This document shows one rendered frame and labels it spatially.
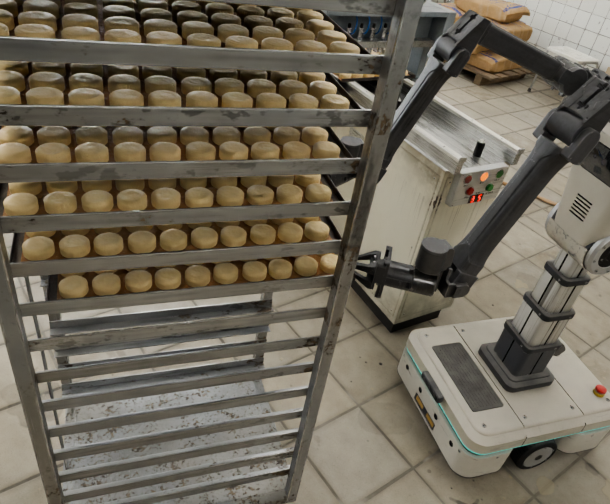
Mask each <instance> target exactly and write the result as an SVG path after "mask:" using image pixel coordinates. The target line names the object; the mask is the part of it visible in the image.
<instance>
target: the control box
mask: <svg viewBox="0 0 610 504"><path fill-rule="evenodd" d="M508 168H509V165H507V164H506V163H504V162H501V163H495V164H489V165H482V166H476V167H470V168H464V169H461V172H460V174H457V175H454V178H453V181H452V184H451V187H450V189H449V192H448V195H447V198H446V201H445V204H447V205H448V206H449V207H453V206H458V205H463V204H467V203H470V201H471V200H472V199H473V198H474V197H473V196H475V198H474V201H473V200H472V201H473V202H478V201H477V199H478V197H479V195H481V194H482V196H480V197H481V199H480V198H479V199H480V200H479V199H478V200H479V201H482V200H487V199H492V198H496V197H497V194H498V192H499V189H500V187H501V184H502V182H503V180H504V177H505V175H506V172H507V170H508ZM501 170H503V175H502V176H501V177H500V178H497V174H498V172H499V171H501ZM485 173H488V177H487V178H486V179H485V180H484V181H482V180H481V177H482V175H483V174H485ZM468 176H472V180H471V181H470V182H469V183H467V184H466V183H465V179H466V178H467V177H468ZM489 184H493V185H494V187H493V189H492V190H491V191H489V192H488V191H487V190H486V188H487V186H488V185H489ZM471 187H472V188H473V189H474V192H473V194H472V195H467V194H466V192H467V190H468V189H469V188H471ZM472 197H473V198H472ZM471 198H472V199H471ZM473 202H471V203H473Z"/></svg>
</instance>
